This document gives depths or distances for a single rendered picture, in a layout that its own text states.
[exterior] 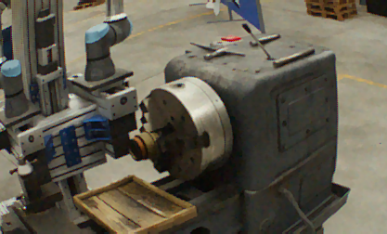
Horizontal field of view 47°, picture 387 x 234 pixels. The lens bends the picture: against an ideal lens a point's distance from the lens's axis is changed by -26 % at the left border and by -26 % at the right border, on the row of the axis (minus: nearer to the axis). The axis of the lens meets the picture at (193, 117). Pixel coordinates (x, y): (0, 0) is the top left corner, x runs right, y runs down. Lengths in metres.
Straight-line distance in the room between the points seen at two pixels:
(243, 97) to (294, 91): 0.24
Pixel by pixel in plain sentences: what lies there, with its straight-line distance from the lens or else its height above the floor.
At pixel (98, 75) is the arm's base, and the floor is 1.18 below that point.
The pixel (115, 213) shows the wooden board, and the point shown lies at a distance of 1.84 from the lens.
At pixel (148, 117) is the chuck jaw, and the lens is 1.85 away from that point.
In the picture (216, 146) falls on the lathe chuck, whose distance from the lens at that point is 1.80.
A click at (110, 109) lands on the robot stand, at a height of 1.07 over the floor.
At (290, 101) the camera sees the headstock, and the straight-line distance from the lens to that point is 1.94.
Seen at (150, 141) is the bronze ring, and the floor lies 1.10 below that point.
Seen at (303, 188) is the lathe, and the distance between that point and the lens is 2.16.
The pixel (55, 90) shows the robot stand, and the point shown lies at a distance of 2.36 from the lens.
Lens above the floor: 1.81
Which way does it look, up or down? 21 degrees down
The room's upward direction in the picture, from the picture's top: 7 degrees counter-clockwise
